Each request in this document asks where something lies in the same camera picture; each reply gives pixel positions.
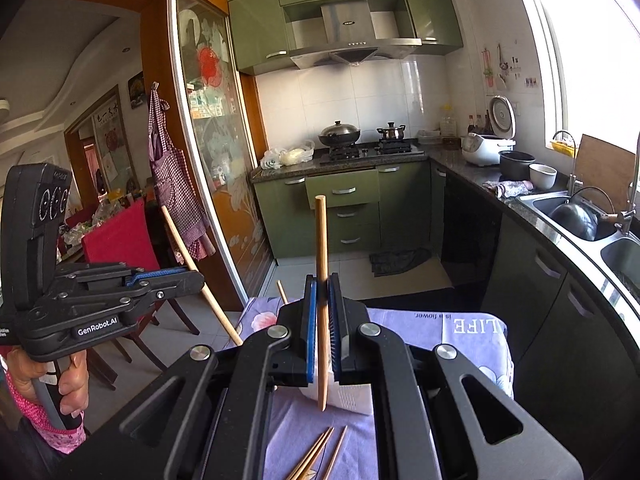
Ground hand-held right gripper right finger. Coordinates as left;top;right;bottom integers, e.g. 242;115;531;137
327;273;584;480

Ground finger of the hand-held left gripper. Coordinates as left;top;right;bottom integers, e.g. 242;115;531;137
55;261;199;287
29;278;205;322

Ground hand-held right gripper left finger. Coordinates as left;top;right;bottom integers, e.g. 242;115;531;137
75;275;318;480

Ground white plastic utensil holder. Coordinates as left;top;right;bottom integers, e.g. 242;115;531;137
270;379;377;417

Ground person's left hand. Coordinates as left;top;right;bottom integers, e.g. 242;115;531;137
7;347;91;429

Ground cluttered dining table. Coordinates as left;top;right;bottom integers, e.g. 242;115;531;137
57;187;151;261

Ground wooden chair with red cover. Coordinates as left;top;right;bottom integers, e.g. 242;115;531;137
80;197;201;391

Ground purple floral tablecloth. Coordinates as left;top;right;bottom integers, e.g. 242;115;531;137
235;295;516;480

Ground dark floor cloth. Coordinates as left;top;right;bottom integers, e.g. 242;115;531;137
370;247;433;278

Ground checked apron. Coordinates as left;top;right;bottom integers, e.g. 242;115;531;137
147;80;213;261

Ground green base cabinets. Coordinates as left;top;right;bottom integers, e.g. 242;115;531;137
252;160;446;261

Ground sliding glass door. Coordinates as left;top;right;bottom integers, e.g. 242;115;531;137
167;0;281;306

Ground white plastic bag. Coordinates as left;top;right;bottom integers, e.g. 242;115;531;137
279;140;316;166

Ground gas stove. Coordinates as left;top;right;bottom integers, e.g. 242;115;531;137
319;141;426;166

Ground black wok with lid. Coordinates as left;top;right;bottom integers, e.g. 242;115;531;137
318;120;362;148

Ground dark base cabinets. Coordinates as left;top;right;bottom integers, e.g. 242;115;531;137
440;165;640;461

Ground dark stone countertop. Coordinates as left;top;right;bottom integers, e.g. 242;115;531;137
250;142;640;351

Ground small steel pot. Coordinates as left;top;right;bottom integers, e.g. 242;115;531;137
376;122;407;142

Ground crumpled dish rag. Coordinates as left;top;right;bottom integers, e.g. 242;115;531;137
482;179;535;199

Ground white rice cooker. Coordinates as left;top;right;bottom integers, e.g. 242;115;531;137
461;95;517;167

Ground cooking oil bottle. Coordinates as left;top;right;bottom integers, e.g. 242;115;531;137
440;104;458;141

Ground black inner pot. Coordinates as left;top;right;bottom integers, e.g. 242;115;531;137
499;150;537;182

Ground dark sauce bottles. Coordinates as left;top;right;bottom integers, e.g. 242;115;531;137
467;110;493;136

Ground white bowl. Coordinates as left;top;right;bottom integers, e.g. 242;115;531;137
529;163;558;191

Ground small steel faucet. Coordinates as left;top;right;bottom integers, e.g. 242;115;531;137
552;130;581;196

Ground steel double sink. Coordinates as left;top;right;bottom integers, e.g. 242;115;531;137
517;190;640;306

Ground steel range hood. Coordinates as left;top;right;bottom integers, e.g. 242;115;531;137
289;0;423;71

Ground wooden cutting board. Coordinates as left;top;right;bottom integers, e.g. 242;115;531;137
575;134;637;201

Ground tall steel faucet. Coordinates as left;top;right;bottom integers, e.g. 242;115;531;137
602;130;640;236

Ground kitchen window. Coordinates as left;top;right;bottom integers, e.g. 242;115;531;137
505;0;640;156

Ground calligraphy wall poster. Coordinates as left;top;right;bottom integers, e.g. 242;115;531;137
92;87;138;196

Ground dark wall sign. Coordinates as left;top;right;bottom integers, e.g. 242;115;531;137
127;71;147;111

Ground green wall cabinet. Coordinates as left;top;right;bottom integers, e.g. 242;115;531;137
400;0;465;56
227;0;291;77

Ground black wok with handle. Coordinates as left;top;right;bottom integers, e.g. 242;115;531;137
547;187;626;242

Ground wall hooks with utensils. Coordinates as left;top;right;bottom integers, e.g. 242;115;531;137
480;42;538;93

